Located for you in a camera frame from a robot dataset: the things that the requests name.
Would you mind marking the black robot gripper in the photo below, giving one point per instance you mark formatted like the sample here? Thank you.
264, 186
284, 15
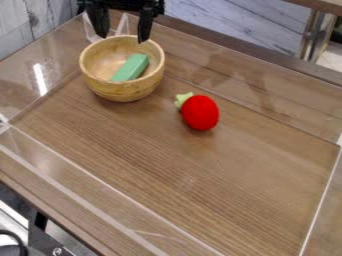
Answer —
97, 9

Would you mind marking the green rectangular stick block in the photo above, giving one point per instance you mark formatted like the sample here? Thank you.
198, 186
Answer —
133, 68

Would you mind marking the light wooden bowl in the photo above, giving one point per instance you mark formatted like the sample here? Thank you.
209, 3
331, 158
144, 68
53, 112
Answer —
101, 60

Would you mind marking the red plush strawberry toy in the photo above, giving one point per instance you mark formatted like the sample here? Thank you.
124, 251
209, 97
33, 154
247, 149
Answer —
200, 111

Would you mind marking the metal table leg background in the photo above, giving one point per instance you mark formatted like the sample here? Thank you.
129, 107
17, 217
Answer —
317, 35

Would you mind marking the clear acrylic tray wall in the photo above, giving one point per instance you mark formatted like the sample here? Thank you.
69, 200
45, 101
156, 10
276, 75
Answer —
144, 187

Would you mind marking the black table frame leg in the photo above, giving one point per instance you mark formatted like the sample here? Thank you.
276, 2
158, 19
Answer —
41, 240

